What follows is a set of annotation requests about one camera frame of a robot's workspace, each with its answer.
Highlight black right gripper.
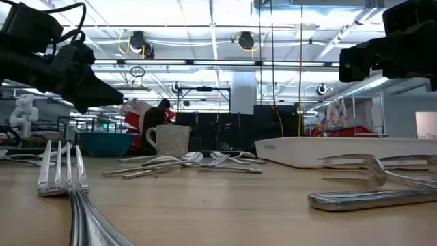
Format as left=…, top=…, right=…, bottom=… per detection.
left=339, top=20, right=437, bottom=92

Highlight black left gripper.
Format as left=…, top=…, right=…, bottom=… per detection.
left=0, top=40, right=124, bottom=115

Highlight cutlery pair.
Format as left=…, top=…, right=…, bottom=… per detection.
left=117, top=155, right=147, bottom=163

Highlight silver knife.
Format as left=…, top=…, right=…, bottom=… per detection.
left=0, top=145, right=69, bottom=163
left=307, top=188, right=437, bottom=212
left=234, top=152, right=269, bottom=165

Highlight silver fork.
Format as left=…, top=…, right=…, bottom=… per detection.
left=377, top=154, right=437, bottom=172
left=36, top=139, right=136, bottom=246
left=316, top=153, right=437, bottom=191
left=101, top=153, right=230, bottom=180

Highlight black rack with green light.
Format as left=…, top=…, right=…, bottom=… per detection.
left=57, top=115, right=119, bottom=135

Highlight pale pink cloth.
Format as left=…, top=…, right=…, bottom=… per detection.
left=122, top=98, right=153, bottom=134

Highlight red fabric object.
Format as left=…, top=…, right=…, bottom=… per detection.
left=123, top=109, right=144, bottom=150

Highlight teal bowl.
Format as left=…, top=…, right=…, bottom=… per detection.
left=77, top=132, right=136, bottom=157

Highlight metal shelf rack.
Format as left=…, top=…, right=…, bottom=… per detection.
left=317, top=94, right=389, bottom=138

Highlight person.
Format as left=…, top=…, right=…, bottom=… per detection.
left=141, top=98, right=171, bottom=150

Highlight red bin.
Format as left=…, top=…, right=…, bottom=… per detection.
left=303, top=125, right=376, bottom=138

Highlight grey speckled mug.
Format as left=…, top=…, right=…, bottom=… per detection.
left=145, top=124, right=191, bottom=159

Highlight pale pink board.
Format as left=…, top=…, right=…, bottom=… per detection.
left=415, top=111, right=437, bottom=140

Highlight white cutlery tray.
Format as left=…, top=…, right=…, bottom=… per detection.
left=254, top=136, right=437, bottom=169

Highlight white pillar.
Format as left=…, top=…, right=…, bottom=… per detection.
left=231, top=70, right=257, bottom=115

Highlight long ceiling light bar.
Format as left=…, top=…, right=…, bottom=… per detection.
left=92, top=59, right=341, bottom=68

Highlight black partition screens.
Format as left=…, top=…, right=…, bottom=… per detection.
left=175, top=104, right=302, bottom=154

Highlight silver air duct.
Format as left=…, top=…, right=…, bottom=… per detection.
left=336, top=75, right=393, bottom=102

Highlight black metal table frame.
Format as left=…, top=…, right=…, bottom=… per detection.
left=0, top=147, right=260, bottom=160

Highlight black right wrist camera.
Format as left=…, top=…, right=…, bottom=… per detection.
left=382, top=0, right=437, bottom=35

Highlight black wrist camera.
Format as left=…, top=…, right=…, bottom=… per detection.
left=382, top=0, right=437, bottom=35
left=0, top=1, right=64, bottom=54

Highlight black hanging cable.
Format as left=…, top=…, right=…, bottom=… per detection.
left=269, top=0, right=276, bottom=110

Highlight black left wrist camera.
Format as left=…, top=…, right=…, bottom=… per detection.
left=0, top=1, right=64, bottom=54

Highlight black stand frame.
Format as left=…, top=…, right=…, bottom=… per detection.
left=175, top=86, right=232, bottom=113

